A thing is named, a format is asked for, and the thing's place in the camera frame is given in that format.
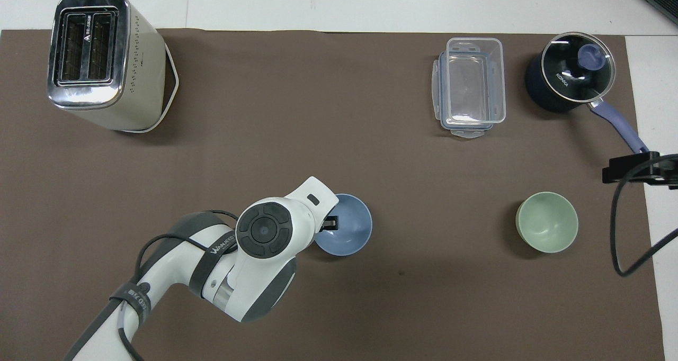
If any blue bowl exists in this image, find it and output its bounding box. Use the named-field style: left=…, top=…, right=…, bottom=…
left=314, top=193, right=373, bottom=257

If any green bowl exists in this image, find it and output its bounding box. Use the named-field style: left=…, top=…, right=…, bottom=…
left=516, top=192, right=579, bottom=254

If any clear plastic container lid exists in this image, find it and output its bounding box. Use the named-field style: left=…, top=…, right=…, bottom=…
left=432, top=53, right=499, bottom=139

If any clear plastic container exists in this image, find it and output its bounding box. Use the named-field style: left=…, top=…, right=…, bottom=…
left=445, top=37, right=507, bottom=127

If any glass pot lid blue knob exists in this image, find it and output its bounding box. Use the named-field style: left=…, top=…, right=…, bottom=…
left=541, top=32, right=617, bottom=105

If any silver and cream toaster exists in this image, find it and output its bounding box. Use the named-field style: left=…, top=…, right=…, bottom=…
left=47, top=0, right=181, bottom=134

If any black cable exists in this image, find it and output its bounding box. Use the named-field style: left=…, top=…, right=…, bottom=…
left=117, top=210, right=240, bottom=361
left=610, top=154, right=678, bottom=278

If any dark blue pot with handle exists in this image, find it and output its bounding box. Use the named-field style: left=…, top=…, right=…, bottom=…
left=524, top=33, right=650, bottom=155

